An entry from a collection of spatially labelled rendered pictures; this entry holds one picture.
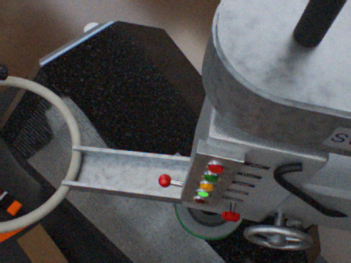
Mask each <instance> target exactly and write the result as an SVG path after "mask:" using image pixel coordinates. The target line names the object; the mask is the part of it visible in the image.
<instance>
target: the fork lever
mask: <svg viewBox="0 0 351 263"><path fill-rule="evenodd" d="M72 149H73V150H74V151H78V152H81V154H82V159H81V167H80V168H79V172H78V177H77V178H76V180H75V182H72V181H67V180H62V182H61V184H63V185H64V186H69V187H70V188H71V190H77V191H82V192H91V193H99V194H108V195H113V196H125V197H130V198H139V199H143V200H156V201H160V202H169V203H174V204H183V202H182V201H181V200H180V195H181V192H182V187H179V186H171V185H170V186H168V187H167V188H163V187H162V186H160V184H159V183H158V178H160V176H161V175H163V174H168V175H169V176H170V177H171V178H172V179H173V180H179V181H182V182H184V181H185V179H186V174H187V172H188V167H189V163H190V157H181V156H170V155H164V154H153V153H143V152H132V151H126V150H110V149H104V148H93V147H87V146H73V148H72ZM292 229H296V230H299V231H301V232H304V227H303V226H300V225H293V226H292Z"/></svg>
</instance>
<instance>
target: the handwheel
mask: <svg viewBox="0 0 351 263"><path fill-rule="evenodd" d="M255 234H260V235H263V236H266V237H267V239H265V238H261V237H259V236H256V235H255ZM244 237H245V238H246V239H247V240H249V241H251V242H253V243H255V244H258V245H260V246H264V247H269V248H276V249H281V250H305V249H306V248H310V246H312V245H313V239H312V238H311V237H310V236H309V235H308V234H305V233H304V232H301V231H299V230H296V229H292V228H287V227H284V214H283V213H280V212H277V213H275V214H274V225H254V226H249V227H248V228H246V229H245V230H244Z"/></svg>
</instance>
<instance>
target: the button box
mask: <svg viewBox="0 0 351 263"><path fill-rule="evenodd" d="M244 159H245V153H241V152H236V151H232V150H225V149H223V148H216V147H214V146H210V145H209V144H206V141H205V140H203V139H198V142H197V145H196V149H195V151H194V155H193V157H192V161H191V162H190V167H189V169H188V172H187V174H186V179H185V181H184V184H183V187H182V192H181V195H180V200H181V201H184V202H190V203H192V204H199V203H196V202H193V201H192V200H191V198H192V197H195V196H198V195H197V194H195V193H194V191H195V190H199V189H200V190H202V189H201V187H200V186H198V183H199V182H206V181H205V180H204V178H202V176H201V175H202V174H203V173H205V172H210V171H209V170H208V169H207V168H206V166H205V165H206V164H208V163H210V162H216V163H219V164H223V165H224V166H226V170H225V171H224V172H221V173H219V174H217V175H219V176H220V177H221V180H219V181H217V182H212V184H215V185H216V188H215V189H213V190H211V191H209V192H211V193H212V196H209V197H205V196H198V197H201V198H205V199H206V200H208V203H206V204H200V205H202V206H209V207H214V208H216V205H217V204H218V203H219V201H220V199H221V198H222V197H223V195H224V193H225V191H226V190H227V189H228V187H229V186H230V183H231V182H232V181H233V179H234V177H235V176H236V175H237V173H238V171H239V170H240V169H241V166H242V164H243V163H244ZM210 173H213V172H210Z"/></svg>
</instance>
